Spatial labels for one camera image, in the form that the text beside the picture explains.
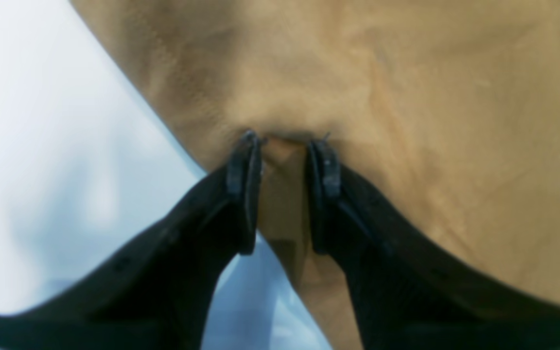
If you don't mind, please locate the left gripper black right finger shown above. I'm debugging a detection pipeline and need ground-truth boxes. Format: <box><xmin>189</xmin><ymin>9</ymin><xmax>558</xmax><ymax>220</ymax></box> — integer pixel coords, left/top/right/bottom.
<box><xmin>307</xmin><ymin>140</ymin><xmax>560</xmax><ymax>350</ymax></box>

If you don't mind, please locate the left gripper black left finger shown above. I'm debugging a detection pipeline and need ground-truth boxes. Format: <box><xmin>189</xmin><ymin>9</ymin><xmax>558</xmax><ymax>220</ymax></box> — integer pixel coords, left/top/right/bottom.
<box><xmin>0</xmin><ymin>131</ymin><xmax>262</xmax><ymax>350</ymax></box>

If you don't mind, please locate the brown t-shirt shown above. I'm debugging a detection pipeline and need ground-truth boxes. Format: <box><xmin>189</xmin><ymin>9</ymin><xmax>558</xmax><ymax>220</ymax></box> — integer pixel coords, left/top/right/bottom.
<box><xmin>71</xmin><ymin>0</ymin><xmax>560</xmax><ymax>350</ymax></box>

